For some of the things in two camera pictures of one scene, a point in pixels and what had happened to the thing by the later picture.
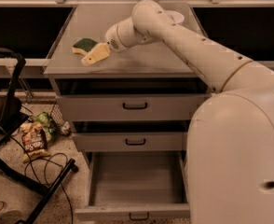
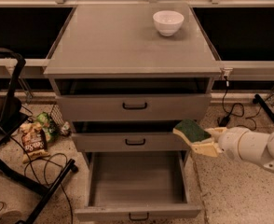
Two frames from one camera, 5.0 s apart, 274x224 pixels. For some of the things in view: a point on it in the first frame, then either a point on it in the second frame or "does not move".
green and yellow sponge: (83, 46) → (191, 131)
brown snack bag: (34, 141) does not move
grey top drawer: (128, 107) does not move
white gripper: (112, 40) → (231, 143)
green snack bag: (49, 127) does not move
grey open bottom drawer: (137, 186) does not move
